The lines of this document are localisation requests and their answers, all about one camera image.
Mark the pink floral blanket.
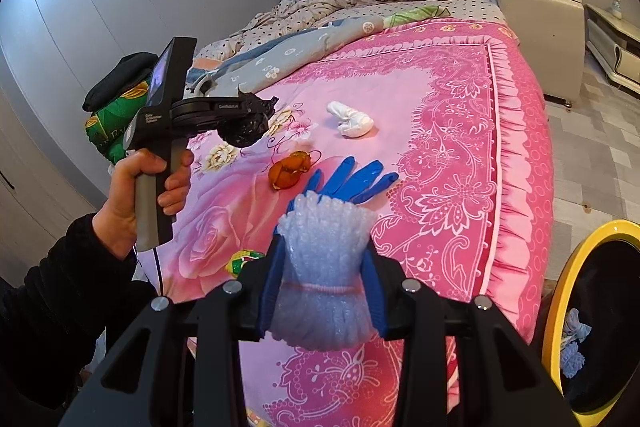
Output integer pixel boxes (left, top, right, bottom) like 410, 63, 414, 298
135, 21, 556, 427

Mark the beige polka dot quilt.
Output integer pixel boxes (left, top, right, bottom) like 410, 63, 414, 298
192, 0, 363, 60

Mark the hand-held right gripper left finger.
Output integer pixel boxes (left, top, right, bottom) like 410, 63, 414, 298
57, 234, 288, 427

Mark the black cloth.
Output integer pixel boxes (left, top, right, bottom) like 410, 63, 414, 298
81, 52, 160, 112

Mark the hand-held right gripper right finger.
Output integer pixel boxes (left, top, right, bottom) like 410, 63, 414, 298
360, 249, 573, 427

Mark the black bin with yellow rim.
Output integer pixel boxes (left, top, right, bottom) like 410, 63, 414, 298
542, 219, 640, 415

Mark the black plastic bag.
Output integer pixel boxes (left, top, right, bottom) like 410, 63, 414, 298
216, 89, 279, 148

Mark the bubble wrap bundle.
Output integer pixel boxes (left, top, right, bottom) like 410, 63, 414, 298
272, 191, 381, 352

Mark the blue rubber glove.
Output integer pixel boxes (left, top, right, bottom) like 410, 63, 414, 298
286, 156, 400, 212

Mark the person's left hand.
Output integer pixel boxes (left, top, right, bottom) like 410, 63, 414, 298
92, 150, 195, 261

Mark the green snack bag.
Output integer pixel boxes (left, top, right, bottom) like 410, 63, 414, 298
226, 249, 266, 279

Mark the orange plastic bag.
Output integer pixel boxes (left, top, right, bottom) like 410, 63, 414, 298
268, 151, 321, 192

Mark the person's left forearm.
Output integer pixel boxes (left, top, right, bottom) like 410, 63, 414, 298
0, 213, 161, 413

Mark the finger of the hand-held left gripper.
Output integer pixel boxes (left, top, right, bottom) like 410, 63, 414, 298
216, 95, 249, 129

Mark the green floral blanket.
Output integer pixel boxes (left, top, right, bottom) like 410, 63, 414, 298
82, 77, 153, 152

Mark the grey-blue patterned quilt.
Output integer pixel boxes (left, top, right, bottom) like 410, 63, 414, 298
187, 4, 453, 108

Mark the polka dot bed sheet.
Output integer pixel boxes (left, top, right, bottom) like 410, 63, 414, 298
440, 0, 503, 25

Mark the cream bedside cabinet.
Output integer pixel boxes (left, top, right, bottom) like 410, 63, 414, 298
490, 0, 586, 104

